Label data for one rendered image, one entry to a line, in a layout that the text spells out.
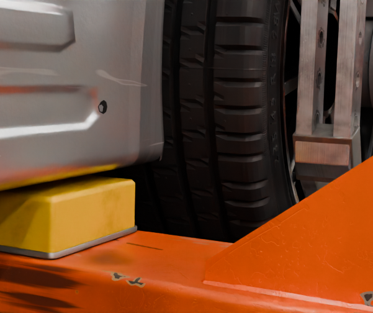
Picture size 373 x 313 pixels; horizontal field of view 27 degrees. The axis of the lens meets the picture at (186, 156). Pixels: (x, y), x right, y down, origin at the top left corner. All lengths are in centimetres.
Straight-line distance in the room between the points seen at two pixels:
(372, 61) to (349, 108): 21
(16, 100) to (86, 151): 10
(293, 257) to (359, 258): 5
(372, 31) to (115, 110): 47
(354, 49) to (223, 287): 35
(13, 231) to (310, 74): 36
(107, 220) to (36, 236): 8
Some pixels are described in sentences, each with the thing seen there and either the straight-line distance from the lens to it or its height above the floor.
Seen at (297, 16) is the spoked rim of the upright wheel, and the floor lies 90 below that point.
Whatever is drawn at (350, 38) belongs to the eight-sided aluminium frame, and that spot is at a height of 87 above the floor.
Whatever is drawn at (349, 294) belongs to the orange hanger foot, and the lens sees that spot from 54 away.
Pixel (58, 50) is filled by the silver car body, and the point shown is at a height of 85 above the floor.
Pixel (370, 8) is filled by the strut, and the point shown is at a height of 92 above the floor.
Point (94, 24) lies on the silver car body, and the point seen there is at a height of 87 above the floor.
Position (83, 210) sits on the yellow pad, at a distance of 66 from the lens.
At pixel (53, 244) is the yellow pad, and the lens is 63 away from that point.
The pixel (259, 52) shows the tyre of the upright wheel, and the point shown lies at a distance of 81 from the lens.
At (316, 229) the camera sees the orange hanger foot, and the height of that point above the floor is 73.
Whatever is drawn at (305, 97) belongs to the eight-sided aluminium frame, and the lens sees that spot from 84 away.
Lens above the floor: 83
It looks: 6 degrees down
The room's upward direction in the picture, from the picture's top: 2 degrees clockwise
